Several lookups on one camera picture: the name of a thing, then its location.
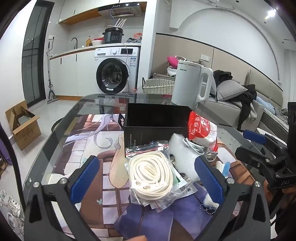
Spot black clothing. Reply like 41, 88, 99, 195
213, 70, 233, 82

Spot brown cardboard box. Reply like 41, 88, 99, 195
5, 100, 42, 151

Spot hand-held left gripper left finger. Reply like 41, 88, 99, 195
24, 155, 100, 241

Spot green and white packet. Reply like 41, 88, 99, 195
172, 173, 188, 189

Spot black cardboard box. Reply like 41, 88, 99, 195
124, 103, 193, 158

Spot white washing machine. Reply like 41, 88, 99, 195
94, 46, 141, 95

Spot mop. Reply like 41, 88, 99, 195
46, 40, 60, 104

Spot white rope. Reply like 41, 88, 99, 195
125, 140, 188, 212

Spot black jacket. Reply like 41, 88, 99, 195
238, 85, 258, 130

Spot light blue cloth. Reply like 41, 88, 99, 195
255, 96, 276, 114

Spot white cable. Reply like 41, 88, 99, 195
183, 137, 219, 163

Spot grey sofa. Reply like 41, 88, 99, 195
199, 67, 265, 133

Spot wicker basket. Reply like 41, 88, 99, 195
142, 77, 176, 95

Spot red and white plastic bag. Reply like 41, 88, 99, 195
187, 111, 219, 152

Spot printed table mat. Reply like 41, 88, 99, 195
50, 113, 245, 241

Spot white foam wrap pouch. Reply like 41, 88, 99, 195
168, 133, 208, 184

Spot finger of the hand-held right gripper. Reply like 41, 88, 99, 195
235, 144, 279, 177
242, 130, 288, 161

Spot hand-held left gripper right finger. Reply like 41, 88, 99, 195
194, 155, 271, 241

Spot dark glass door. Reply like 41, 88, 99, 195
22, 0, 55, 109

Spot grey pillow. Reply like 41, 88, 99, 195
216, 81, 248, 102

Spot pink cloth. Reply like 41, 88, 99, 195
167, 56, 180, 68

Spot black pressure cooker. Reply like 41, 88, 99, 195
102, 27, 124, 44

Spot white router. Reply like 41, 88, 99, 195
109, 19, 127, 29

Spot ball chain keychain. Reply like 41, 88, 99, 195
200, 196, 219, 215

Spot white base cabinet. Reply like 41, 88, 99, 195
50, 52, 97, 97

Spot small blue white packet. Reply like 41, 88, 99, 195
216, 161, 232, 179

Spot shoe rack with shoes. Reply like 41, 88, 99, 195
0, 190, 25, 241

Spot range hood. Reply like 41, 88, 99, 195
99, 2, 147, 19

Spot white electric kettle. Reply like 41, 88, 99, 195
171, 61, 213, 108

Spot white upper cabinet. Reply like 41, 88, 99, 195
58, 0, 121, 25

